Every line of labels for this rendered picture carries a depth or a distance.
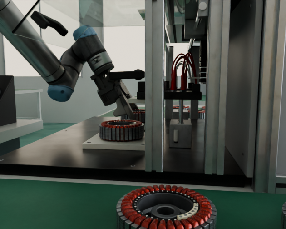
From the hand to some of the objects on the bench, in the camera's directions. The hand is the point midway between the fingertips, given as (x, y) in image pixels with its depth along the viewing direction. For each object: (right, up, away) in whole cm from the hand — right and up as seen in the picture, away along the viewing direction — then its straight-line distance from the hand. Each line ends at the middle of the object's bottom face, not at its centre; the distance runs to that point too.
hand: (138, 117), depth 90 cm
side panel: (+33, -12, -49) cm, 60 cm away
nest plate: (-4, -6, -23) cm, 24 cm away
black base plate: (0, -7, -11) cm, 13 cm away
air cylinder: (+14, -3, -2) cm, 14 cm away
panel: (+23, -5, -15) cm, 28 cm away
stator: (0, -1, 0) cm, 1 cm away
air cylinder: (+11, -6, -25) cm, 28 cm away
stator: (-4, -5, -24) cm, 24 cm away
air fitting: (+9, -5, -30) cm, 32 cm away
